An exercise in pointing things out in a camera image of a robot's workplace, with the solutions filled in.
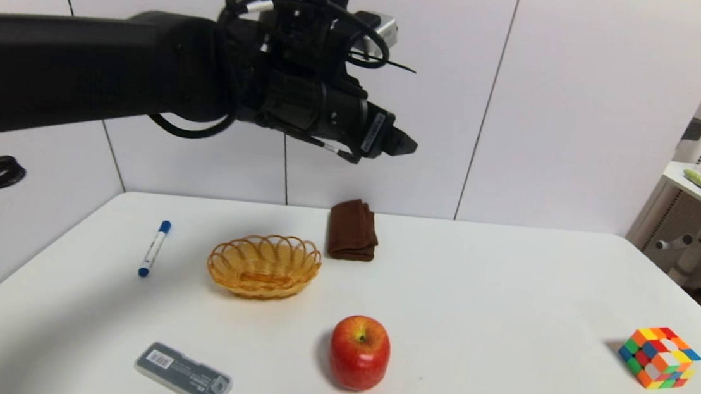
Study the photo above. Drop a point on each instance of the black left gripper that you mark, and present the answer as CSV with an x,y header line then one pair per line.
x,y
374,133

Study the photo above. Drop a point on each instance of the brown towel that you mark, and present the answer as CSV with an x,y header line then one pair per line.
x,y
352,232

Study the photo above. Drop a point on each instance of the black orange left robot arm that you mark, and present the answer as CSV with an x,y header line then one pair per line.
x,y
83,65

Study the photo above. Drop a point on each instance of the yellow wicker basket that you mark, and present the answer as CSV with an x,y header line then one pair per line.
x,y
263,278

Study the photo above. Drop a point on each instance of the red apple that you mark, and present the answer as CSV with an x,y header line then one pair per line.
x,y
359,356

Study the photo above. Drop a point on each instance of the blue white marker pen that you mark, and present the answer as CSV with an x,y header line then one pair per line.
x,y
154,248

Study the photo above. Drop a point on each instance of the white side table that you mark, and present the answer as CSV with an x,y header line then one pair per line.
x,y
680,180

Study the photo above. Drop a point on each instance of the green small tool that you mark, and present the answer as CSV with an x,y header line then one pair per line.
x,y
696,178

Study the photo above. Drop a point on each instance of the grey plastic case with barcode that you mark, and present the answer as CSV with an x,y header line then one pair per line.
x,y
183,374

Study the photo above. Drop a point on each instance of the colourful puzzle cube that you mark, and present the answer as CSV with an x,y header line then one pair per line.
x,y
660,360

